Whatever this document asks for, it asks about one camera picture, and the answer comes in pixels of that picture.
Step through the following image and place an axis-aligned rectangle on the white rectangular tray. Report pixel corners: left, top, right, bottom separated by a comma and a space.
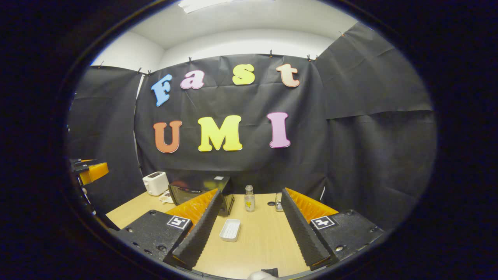
219, 219, 241, 243

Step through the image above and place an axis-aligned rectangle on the clear bottle with yellow label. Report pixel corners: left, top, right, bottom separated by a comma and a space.
244, 185, 256, 212

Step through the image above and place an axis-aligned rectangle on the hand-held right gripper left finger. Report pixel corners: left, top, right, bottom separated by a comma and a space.
115, 189, 225, 271

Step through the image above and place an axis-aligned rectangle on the black electric oven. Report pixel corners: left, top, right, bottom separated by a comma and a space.
168, 176, 235, 217

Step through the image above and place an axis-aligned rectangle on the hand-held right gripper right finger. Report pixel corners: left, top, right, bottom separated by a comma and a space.
281, 188, 386, 271

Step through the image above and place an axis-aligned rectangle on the ceiling light panel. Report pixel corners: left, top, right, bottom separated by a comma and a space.
178, 0, 234, 14

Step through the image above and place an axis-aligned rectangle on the white toaster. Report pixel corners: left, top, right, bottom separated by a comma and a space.
142, 171, 170, 196

